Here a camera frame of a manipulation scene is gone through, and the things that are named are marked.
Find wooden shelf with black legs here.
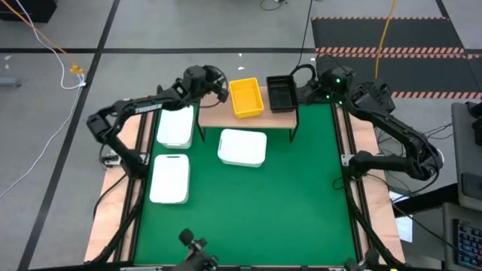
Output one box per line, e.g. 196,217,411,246
195,81,301,144

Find black keyboard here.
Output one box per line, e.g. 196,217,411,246
453,219,482,270

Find orange cable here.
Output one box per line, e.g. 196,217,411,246
0,0,76,69

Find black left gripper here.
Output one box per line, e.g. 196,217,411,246
182,64,230,103

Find white plastic bin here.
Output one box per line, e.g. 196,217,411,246
156,105,195,150
217,128,268,169
149,153,191,205

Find yellow cable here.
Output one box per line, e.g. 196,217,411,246
374,0,398,79

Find white paper sheet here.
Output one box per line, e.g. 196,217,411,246
389,190,414,244

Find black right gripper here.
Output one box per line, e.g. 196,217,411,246
299,58,355,106

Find black metal table frame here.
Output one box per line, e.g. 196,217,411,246
90,84,406,271

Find white cable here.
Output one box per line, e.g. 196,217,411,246
0,0,87,199

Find green table mat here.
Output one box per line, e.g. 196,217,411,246
133,102,358,266

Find black cable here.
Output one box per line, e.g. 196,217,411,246
288,0,317,88

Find black hazard-striped floor mat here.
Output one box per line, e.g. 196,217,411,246
311,16,482,99

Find black plastic basket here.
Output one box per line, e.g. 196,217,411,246
269,105,300,114
265,75,300,113

